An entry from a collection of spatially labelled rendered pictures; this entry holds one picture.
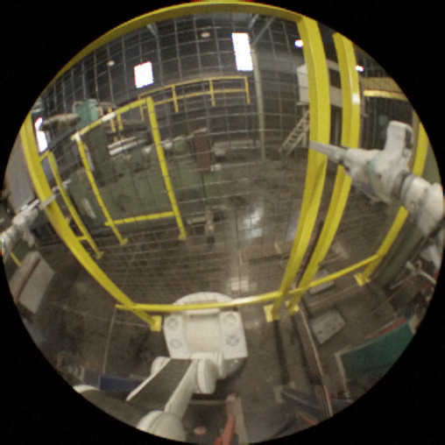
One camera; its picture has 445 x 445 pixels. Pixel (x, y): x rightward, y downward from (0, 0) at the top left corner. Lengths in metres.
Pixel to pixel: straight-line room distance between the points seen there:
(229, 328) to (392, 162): 1.06
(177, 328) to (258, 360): 0.69
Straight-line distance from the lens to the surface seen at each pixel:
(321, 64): 0.58
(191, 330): 1.17
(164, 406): 0.44
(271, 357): 1.41
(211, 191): 2.34
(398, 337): 1.10
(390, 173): 0.28
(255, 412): 1.46
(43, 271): 3.65
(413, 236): 1.89
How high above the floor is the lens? 1.39
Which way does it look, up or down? 36 degrees down
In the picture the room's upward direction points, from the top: 8 degrees counter-clockwise
